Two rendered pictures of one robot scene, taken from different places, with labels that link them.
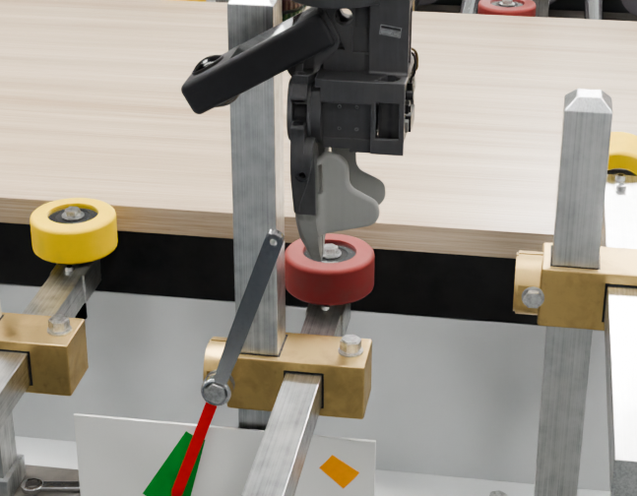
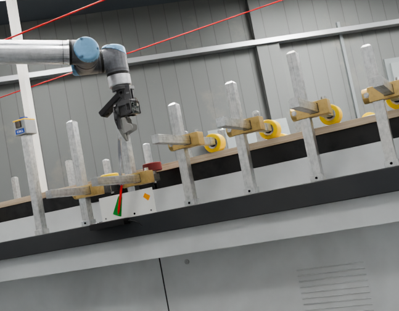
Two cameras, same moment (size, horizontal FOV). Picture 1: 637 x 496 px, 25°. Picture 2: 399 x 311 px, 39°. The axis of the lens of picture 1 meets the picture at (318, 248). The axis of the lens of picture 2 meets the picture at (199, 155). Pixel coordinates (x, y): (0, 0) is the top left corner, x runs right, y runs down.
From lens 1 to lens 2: 1.56 m
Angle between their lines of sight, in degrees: 34
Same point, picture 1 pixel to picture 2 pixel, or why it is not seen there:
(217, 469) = (125, 203)
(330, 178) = (123, 121)
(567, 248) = (175, 132)
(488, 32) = not seen: hidden behind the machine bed
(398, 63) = (129, 97)
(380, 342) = (175, 192)
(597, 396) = (221, 193)
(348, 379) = (143, 173)
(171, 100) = not seen: hidden behind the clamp
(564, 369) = (181, 159)
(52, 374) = (94, 190)
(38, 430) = not seen: hidden behind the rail
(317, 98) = (117, 106)
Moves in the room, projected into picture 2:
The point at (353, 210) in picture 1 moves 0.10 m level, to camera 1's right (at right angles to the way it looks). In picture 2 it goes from (128, 126) to (152, 121)
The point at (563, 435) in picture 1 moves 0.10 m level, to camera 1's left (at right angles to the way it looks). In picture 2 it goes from (185, 174) to (161, 179)
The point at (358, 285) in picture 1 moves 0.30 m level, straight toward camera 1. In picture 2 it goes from (155, 166) to (123, 165)
